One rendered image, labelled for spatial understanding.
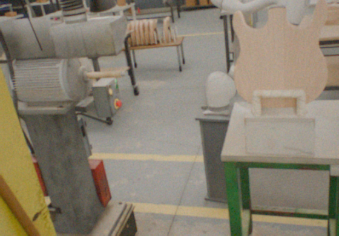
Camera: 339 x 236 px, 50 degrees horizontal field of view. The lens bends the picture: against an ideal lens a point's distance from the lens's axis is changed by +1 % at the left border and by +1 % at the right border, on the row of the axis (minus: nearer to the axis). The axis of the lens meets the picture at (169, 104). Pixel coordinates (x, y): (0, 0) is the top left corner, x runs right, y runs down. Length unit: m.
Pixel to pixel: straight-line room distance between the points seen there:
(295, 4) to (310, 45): 0.43
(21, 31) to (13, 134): 1.01
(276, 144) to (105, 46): 0.83
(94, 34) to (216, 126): 1.20
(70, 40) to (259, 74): 0.82
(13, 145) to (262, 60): 0.95
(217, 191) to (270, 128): 1.34
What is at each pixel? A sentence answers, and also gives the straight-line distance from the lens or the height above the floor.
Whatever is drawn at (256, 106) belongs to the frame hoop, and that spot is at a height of 1.15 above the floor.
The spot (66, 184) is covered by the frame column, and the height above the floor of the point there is 0.65.
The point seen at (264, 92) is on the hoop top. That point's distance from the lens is 1.47.
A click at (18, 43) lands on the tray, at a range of 1.93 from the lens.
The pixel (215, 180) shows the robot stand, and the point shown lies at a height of 0.19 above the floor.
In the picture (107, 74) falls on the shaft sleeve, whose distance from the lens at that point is 1.80.
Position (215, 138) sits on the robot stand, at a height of 0.54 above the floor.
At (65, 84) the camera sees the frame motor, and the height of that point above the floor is 1.25.
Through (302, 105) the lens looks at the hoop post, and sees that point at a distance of 1.48.
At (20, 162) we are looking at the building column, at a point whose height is 1.34.
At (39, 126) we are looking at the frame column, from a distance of 2.03.
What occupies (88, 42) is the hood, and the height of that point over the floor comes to 1.45.
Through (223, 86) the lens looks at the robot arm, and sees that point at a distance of 2.42.
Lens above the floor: 1.76
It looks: 23 degrees down
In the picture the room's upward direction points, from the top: 8 degrees counter-clockwise
